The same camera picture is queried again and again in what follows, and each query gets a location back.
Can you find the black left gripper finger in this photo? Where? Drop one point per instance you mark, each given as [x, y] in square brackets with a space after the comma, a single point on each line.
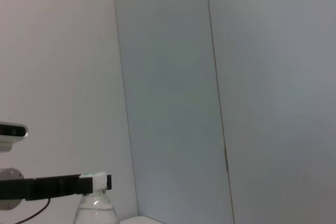
[109, 182]

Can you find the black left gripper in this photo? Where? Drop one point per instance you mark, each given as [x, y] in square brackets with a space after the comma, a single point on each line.
[13, 190]

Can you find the clear water bottle green label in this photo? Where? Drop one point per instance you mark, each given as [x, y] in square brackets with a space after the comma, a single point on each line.
[94, 208]

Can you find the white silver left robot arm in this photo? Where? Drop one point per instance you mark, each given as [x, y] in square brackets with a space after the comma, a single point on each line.
[10, 174]

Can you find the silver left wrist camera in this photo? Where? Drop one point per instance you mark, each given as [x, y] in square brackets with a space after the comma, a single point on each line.
[13, 132]

